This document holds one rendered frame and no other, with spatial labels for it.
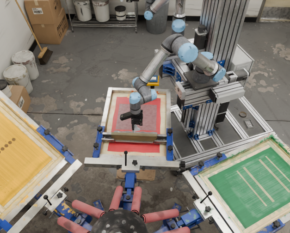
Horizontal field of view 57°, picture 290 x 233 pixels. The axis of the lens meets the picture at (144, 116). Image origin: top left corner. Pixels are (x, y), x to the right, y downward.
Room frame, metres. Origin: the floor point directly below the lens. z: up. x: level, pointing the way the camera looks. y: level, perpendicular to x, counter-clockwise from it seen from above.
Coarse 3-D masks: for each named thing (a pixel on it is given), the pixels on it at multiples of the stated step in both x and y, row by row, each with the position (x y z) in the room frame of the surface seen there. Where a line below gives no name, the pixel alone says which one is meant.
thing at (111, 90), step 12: (108, 96) 1.77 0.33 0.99; (168, 96) 1.76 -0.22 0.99; (108, 108) 1.62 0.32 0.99; (168, 108) 1.61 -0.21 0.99; (168, 120) 1.47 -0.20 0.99; (108, 156) 1.12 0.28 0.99; (120, 156) 1.11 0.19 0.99; (132, 156) 1.11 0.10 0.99; (144, 156) 1.11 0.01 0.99; (156, 156) 1.11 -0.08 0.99
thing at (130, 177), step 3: (126, 174) 0.93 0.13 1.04; (129, 174) 0.93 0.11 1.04; (132, 174) 0.93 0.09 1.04; (126, 177) 0.91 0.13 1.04; (129, 177) 0.91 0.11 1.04; (132, 177) 0.91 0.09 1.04; (126, 180) 0.89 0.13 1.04; (129, 180) 0.89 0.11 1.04; (132, 180) 0.89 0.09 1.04; (126, 183) 0.86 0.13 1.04; (129, 183) 0.86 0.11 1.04; (132, 183) 0.86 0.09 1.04; (126, 186) 0.84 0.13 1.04; (129, 186) 0.84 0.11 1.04; (132, 186) 0.84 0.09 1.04; (126, 189) 0.83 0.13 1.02; (132, 189) 0.83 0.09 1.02
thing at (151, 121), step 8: (144, 104) 1.69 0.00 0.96; (152, 104) 1.69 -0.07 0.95; (144, 112) 1.59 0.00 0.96; (152, 112) 1.59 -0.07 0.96; (144, 120) 1.50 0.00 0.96; (152, 120) 1.50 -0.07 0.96; (160, 120) 1.50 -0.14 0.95; (144, 128) 1.41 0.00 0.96; (152, 128) 1.41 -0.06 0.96; (136, 144) 1.25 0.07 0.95; (144, 144) 1.25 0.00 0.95; (152, 144) 1.25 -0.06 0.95; (144, 152) 1.17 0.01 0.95; (152, 152) 1.17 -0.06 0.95
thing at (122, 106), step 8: (120, 104) 1.69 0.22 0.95; (128, 104) 1.69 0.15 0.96; (120, 112) 1.60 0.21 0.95; (120, 120) 1.50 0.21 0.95; (128, 120) 1.50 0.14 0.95; (112, 128) 1.42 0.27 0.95; (120, 128) 1.42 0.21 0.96; (128, 128) 1.42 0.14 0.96; (112, 144) 1.25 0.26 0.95; (120, 144) 1.25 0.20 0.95; (128, 144) 1.25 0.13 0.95
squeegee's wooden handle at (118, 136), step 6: (114, 132) 1.29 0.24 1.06; (120, 132) 1.29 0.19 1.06; (114, 138) 1.27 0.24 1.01; (120, 138) 1.26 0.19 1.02; (126, 138) 1.26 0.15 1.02; (132, 138) 1.26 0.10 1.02; (138, 138) 1.25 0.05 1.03; (144, 138) 1.25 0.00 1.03; (150, 138) 1.25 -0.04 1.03; (156, 138) 1.24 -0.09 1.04
